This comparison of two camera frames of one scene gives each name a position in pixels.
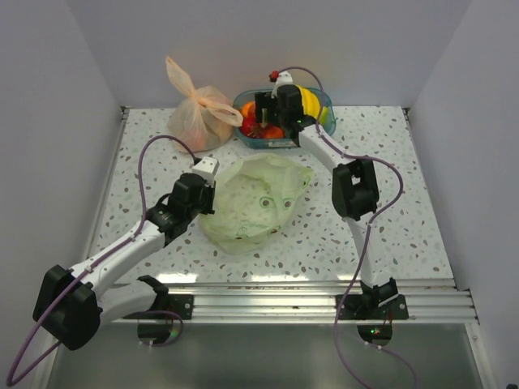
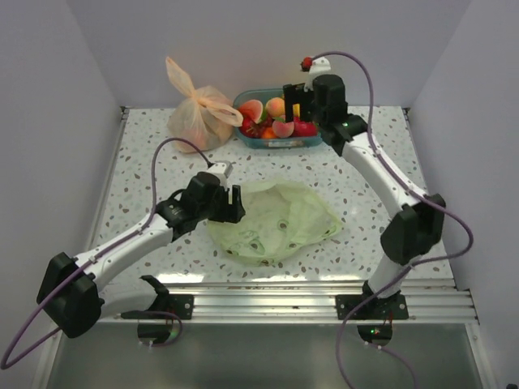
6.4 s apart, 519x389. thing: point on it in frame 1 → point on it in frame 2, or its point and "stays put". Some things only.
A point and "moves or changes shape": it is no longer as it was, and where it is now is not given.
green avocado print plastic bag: (255, 196) moves or changes shape
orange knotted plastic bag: (203, 120) stays put
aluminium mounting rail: (415, 301) stays put
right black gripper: (263, 100) → (294, 94)
